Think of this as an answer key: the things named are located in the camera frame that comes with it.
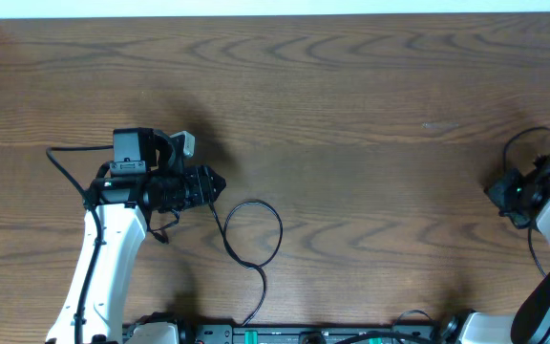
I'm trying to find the black usb cable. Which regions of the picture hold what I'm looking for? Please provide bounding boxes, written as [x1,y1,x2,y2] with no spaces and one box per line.
[206,199,284,328]

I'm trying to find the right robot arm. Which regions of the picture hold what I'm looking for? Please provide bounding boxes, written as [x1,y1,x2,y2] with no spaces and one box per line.
[436,154,550,344]

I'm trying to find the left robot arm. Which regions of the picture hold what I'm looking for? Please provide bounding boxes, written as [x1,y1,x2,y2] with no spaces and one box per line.
[46,128,226,343]

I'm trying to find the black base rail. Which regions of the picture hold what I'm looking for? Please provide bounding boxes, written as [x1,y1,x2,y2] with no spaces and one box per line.
[121,308,448,344]

